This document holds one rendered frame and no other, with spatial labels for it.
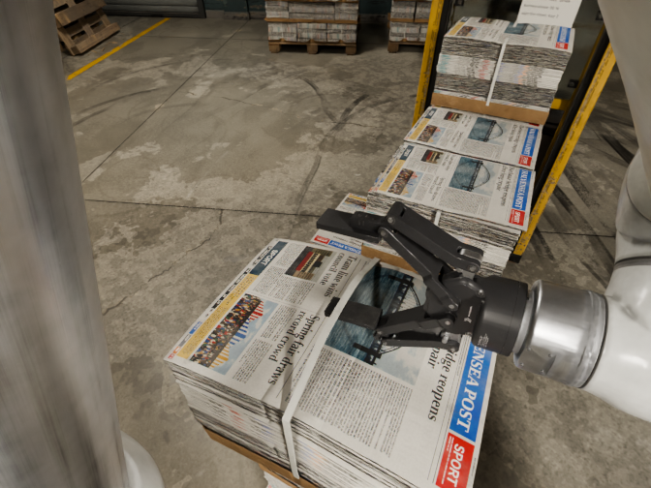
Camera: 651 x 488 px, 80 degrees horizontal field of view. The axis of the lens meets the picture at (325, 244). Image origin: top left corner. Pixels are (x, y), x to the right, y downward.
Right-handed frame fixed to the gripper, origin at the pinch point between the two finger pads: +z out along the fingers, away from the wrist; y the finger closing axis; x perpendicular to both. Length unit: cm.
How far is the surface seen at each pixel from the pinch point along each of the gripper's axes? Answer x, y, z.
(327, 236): 77, 66, 43
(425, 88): 162, 33, 30
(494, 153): 83, 23, -11
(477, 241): 50, 30, -13
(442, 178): 63, 23, 0
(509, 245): 50, 29, -20
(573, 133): 162, 46, -37
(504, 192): 64, 24, -16
